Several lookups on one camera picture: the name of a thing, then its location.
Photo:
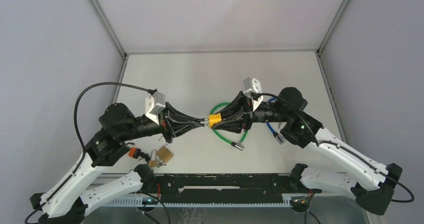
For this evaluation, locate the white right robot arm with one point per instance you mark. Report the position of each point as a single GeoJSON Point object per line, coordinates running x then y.
{"type": "Point", "coordinates": [370, 183]}

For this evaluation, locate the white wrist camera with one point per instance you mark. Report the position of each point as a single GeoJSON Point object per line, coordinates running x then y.
{"type": "Point", "coordinates": [252, 89]}
{"type": "Point", "coordinates": [154, 105]}

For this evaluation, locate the green cable lock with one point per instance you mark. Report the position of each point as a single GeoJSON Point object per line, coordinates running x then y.
{"type": "Point", "coordinates": [238, 145]}

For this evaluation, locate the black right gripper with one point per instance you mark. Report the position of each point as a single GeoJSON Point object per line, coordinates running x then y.
{"type": "Point", "coordinates": [236, 126]}

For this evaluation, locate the yellow tag padlock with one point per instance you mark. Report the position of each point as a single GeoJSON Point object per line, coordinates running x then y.
{"type": "Point", "coordinates": [212, 120]}

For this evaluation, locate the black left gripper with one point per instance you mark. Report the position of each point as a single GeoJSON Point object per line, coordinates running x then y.
{"type": "Point", "coordinates": [173, 127]}

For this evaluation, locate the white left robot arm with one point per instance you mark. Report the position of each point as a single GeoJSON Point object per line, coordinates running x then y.
{"type": "Point", "coordinates": [72, 199]}

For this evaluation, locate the small brass padlock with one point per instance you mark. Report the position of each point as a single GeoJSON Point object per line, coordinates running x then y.
{"type": "Point", "coordinates": [153, 159]}

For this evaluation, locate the blue cable lock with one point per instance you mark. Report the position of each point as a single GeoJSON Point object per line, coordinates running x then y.
{"type": "Point", "coordinates": [279, 137]}

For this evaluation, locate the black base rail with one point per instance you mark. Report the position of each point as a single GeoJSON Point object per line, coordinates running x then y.
{"type": "Point", "coordinates": [225, 189]}

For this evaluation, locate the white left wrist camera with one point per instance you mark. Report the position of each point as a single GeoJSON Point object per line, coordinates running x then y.
{"type": "Point", "coordinates": [154, 105]}

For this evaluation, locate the large brass padlock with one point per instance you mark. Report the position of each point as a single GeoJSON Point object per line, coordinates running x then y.
{"type": "Point", "coordinates": [164, 154]}

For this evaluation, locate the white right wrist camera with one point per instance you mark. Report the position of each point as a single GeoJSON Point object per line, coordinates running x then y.
{"type": "Point", "coordinates": [252, 89]}

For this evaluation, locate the orange black padlock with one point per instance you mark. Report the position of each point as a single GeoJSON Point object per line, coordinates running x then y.
{"type": "Point", "coordinates": [137, 153]}

